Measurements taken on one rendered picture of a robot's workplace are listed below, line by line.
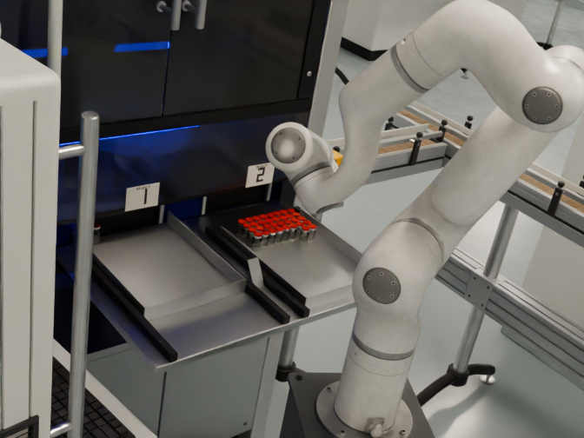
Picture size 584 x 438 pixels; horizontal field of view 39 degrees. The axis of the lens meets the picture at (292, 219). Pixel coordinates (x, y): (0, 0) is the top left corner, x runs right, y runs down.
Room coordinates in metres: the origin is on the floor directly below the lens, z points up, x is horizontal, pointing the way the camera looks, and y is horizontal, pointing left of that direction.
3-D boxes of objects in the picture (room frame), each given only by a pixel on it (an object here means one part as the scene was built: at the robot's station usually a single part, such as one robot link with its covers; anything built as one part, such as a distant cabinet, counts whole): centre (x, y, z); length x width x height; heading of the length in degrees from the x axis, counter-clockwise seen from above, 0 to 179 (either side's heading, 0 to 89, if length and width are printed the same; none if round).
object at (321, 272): (1.74, -0.04, 0.90); 0.34 x 0.26 x 0.04; 43
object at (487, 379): (2.44, -0.70, 0.07); 0.50 x 0.08 x 0.14; 133
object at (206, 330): (1.66, 0.11, 0.87); 0.70 x 0.48 x 0.02; 133
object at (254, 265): (1.57, 0.02, 0.91); 0.14 x 0.03 x 0.06; 44
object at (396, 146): (2.38, -0.17, 0.92); 0.69 x 0.16 x 0.16; 133
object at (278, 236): (1.81, 0.02, 0.90); 0.18 x 0.02 x 0.05; 133
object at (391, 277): (1.21, -0.19, 1.16); 0.19 x 0.12 x 0.24; 158
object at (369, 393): (1.24, -0.21, 0.95); 0.19 x 0.19 x 0.18
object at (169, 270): (1.60, 0.29, 0.90); 0.34 x 0.26 x 0.04; 43
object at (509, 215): (2.44, -0.70, 0.46); 0.09 x 0.09 x 0.77; 43
